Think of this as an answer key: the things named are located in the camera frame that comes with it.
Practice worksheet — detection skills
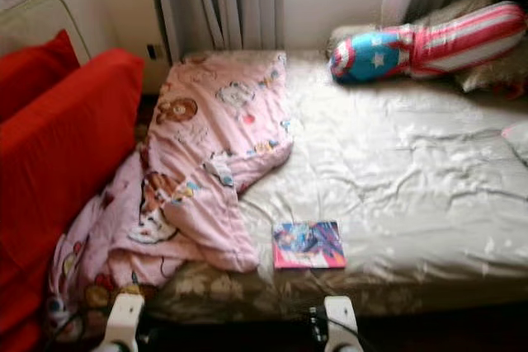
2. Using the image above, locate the colourful comic book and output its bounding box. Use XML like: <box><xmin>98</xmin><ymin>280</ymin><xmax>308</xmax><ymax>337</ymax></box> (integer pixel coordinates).
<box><xmin>272</xmin><ymin>220</ymin><xmax>347</xmax><ymax>270</ymax></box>

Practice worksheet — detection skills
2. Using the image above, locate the star and stripes bolster pillow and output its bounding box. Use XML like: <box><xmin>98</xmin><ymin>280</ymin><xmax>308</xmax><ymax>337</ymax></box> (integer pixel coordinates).
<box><xmin>328</xmin><ymin>1</ymin><xmax>528</xmax><ymax>82</ymax></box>

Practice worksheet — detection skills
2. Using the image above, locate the pink cartoon bear blanket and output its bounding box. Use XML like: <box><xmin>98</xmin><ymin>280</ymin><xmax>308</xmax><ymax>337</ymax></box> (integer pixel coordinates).
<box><xmin>47</xmin><ymin>51</ymin><xmax>295</xmax><ymax>340</ymax></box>

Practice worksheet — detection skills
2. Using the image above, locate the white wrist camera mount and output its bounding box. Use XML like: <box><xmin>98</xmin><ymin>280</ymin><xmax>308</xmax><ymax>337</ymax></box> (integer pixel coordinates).
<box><xmin>323</xmin><ymin>296</ymin><xmax>364</xmax><ymax>352</ymax></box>
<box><xmin>103</xmin><ymin>293</ymin><xmax>145</xmax><ymax>352</ymax></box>

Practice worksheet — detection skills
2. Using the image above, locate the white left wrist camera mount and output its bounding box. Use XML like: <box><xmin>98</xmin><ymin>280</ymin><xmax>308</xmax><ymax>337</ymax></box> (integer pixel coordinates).
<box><xmin>103</xmin><ymin>293</ymin><xmax>145</xmax><ymax>352</ymax></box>

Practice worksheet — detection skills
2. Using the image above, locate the large red cushion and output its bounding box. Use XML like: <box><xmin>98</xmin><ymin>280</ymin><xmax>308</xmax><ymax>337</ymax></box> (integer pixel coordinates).
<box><xmin>0</xmin><ymin>48</ymin><xmax>145</xmax><ymax>352</ymax></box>

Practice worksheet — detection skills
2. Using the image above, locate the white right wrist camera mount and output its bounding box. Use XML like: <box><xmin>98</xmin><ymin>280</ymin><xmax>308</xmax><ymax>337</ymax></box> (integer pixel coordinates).
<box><xmin>323</xmin><ymin>296</ymin><xmax>364</xmax><ymax>352</ymax></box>

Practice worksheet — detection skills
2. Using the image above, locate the bed with beige floral sheet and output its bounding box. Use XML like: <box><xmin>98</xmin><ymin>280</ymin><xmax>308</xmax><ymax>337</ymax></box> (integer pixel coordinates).
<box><xmin>148</xmin><ymin>47</ymin><xmax>528</xmax><ymax>320</ymax></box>

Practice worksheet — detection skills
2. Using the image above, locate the green white quilted mattress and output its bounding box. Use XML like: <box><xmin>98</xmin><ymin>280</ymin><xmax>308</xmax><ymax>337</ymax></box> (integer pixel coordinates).
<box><xmin>0</xmin><ymin>0</ymin><xmax>92</xmax><ymax>64</ymax></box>

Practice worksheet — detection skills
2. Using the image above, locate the small red cushion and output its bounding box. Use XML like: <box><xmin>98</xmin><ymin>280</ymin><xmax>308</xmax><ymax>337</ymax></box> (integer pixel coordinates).
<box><xmin>0</xmin><ymin>29</ymin><xmax>82</xmax><ymax>122</ymax></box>

